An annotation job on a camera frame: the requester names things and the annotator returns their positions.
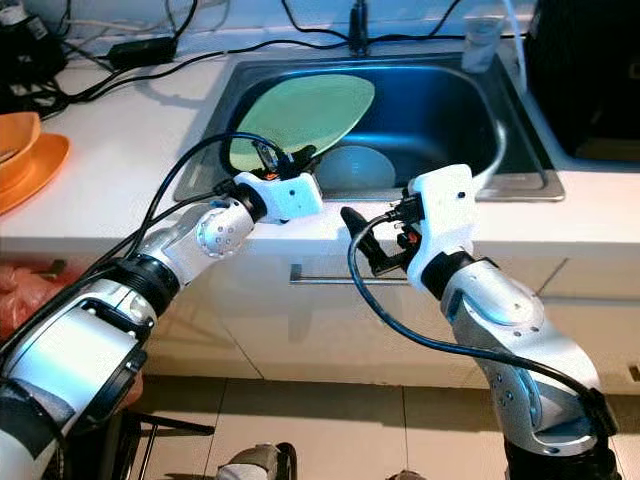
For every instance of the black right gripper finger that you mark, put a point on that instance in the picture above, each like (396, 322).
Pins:
(360, 235)

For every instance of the black stand leg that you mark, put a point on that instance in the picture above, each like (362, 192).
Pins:
(175, 425)

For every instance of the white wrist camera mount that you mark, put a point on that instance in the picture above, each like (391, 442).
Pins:
(285, 195)
(445, 205)

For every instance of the steel kitchen sink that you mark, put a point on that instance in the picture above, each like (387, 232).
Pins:
(440, 110)

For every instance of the black power adapter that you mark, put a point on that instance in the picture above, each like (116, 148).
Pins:
(140, 52)

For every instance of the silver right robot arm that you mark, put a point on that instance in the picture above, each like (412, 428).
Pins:
(510, 320)

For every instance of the green plate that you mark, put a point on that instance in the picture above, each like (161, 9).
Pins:
(310, 110)

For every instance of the orange plate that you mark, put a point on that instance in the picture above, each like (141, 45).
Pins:
(50, 165)

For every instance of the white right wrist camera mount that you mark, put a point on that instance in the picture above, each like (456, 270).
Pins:
(445, 205)

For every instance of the red plastic bag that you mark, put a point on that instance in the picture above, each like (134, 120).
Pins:
(25, 300)

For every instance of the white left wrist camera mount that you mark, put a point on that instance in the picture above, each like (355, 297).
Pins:
(285, 195)

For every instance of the white bowl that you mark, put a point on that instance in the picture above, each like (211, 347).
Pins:
(355, 168)

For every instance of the clear plastic cup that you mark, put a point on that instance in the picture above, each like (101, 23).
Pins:
(482, 45)

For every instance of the orange bowl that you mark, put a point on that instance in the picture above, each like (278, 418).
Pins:
(20, 140)

